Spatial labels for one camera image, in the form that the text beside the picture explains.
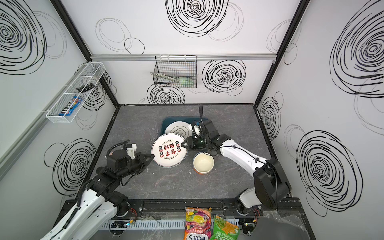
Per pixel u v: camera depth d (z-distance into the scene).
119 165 0.56
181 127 1.02
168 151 0.77
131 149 0.71
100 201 0.51
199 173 0.77
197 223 0.68
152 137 0.99
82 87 0.76
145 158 0.71
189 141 0.74
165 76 0.85
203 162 0.84
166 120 1.03
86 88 0.78
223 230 0.65
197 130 0.75
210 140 0.64
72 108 0.69
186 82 0.87
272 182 0.42
